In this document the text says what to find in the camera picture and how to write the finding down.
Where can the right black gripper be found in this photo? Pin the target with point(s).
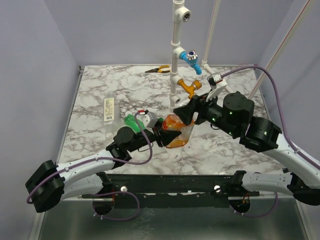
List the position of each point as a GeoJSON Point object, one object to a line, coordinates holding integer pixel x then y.
{"type": "Point", "coordinates": [196, 107]}

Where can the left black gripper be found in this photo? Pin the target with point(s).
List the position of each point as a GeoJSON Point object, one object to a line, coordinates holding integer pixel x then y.
{"type": "Point", "coordinates": [165, 136]}

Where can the green plastic bottle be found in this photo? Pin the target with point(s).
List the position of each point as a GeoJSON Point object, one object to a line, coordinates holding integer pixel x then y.
{"type": "Point", "coordinates": [130, 122]}

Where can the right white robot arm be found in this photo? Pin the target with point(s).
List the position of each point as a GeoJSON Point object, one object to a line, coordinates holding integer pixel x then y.
{"type": "Point", "coordinates": [302, 179]}

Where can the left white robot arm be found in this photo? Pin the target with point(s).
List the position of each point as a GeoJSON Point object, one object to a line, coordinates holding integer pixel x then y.
{"type": "Point", "coordinates": [50, 183]}

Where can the clear square water bottle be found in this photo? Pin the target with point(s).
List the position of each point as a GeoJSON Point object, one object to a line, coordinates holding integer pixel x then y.
{"type": "Point", "coordinates": [111, 112]}

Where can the brass yellow faucet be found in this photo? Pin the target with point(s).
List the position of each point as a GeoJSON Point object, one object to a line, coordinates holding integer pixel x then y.
{"type": "Point", "coordinates": [190, 89]}

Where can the blue plastic faucet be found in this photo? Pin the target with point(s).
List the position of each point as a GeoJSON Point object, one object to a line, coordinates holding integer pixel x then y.
{"type": "Point", "coordinates": [191, 58]}

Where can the yellow handled pliers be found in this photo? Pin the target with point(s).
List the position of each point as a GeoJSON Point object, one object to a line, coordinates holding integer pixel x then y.
{"type": "Point", "coordinates": [163, 69]}

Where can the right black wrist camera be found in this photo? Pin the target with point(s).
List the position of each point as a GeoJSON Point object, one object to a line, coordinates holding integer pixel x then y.
{"type": "Point", "coordinates": [236, 108]}

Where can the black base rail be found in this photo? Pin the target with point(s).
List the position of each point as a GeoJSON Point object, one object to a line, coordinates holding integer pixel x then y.
{"type": "Point", "coordinates": [126, 191]}

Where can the white PVC pipe frame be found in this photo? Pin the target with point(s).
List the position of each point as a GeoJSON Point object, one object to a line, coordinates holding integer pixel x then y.
{"type": "Point", "coordinates": [181, 14]}

